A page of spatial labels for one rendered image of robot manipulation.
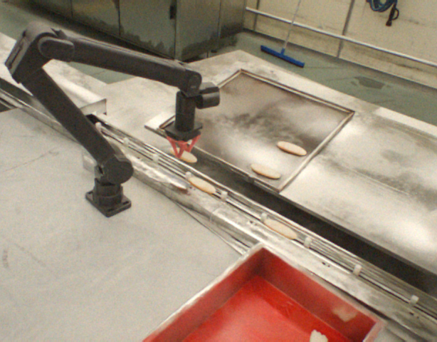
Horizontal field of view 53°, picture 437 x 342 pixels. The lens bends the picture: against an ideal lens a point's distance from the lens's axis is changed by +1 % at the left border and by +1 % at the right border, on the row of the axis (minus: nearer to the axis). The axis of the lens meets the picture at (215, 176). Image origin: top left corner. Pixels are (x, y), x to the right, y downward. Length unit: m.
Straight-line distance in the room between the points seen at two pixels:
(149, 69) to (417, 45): 3.91
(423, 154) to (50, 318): 1.17
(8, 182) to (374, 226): 1.06
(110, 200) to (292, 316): 0.58
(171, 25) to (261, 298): 3.27
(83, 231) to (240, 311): 0.47
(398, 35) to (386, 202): 3.62
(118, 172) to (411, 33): 3.96
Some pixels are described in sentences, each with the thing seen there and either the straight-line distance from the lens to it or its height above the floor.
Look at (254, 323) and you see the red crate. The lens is 1.03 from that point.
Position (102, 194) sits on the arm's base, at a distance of 1.26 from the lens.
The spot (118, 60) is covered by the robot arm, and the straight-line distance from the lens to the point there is 1.08.
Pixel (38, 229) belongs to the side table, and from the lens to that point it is 1.25.
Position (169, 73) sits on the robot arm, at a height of 1.21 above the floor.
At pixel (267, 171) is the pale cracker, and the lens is 1.33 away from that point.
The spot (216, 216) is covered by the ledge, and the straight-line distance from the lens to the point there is 1.21.
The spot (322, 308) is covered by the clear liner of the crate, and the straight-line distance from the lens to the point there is 1.05.
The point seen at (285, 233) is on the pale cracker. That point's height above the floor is 0.86.
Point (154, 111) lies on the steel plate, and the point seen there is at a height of 0.82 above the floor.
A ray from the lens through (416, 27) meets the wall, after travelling 4.79.
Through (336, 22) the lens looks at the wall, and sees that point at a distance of 5.04.
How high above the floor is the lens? 1.65
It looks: 36 degrees down
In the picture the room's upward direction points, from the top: 7 degrees clockwise
